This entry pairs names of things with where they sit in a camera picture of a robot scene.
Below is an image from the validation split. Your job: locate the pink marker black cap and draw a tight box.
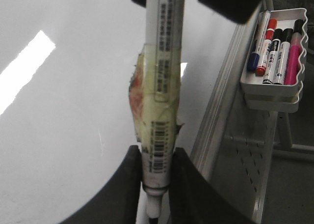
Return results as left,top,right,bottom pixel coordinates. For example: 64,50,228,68
284,19,304,85

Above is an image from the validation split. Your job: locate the white perforated metal stand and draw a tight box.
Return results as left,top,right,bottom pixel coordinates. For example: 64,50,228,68
210,92,314,224

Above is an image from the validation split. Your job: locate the white black-ink whiteboard marker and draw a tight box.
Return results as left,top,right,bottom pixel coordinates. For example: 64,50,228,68
129,0,184,224

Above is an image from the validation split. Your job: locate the black capped marker right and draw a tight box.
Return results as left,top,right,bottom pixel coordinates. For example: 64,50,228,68
273,28,293,85

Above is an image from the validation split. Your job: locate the red capped marker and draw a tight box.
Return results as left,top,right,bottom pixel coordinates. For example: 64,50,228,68
255,19,277,77

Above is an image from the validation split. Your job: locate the white wavy marker tray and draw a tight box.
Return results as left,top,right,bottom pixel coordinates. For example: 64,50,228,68
240,8,309,113

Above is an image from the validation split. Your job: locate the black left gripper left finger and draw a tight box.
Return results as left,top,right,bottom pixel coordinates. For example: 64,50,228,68
62,145,142,224

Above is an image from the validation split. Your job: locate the black capped marker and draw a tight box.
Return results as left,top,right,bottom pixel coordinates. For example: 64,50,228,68
273,28,293,85
262,28,283,84

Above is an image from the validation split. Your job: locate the white whiteboard with aluminium frame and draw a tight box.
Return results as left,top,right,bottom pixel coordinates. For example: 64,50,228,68
0,0,274,224

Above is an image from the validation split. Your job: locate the black capped marker left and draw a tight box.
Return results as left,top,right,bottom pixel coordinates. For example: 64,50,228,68
262,28,283,84

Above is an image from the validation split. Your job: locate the blue capped marker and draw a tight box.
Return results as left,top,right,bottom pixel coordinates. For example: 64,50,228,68
246,10,271,72

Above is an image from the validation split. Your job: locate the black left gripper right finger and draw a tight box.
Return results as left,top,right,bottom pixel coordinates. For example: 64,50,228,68
169,147,253,224

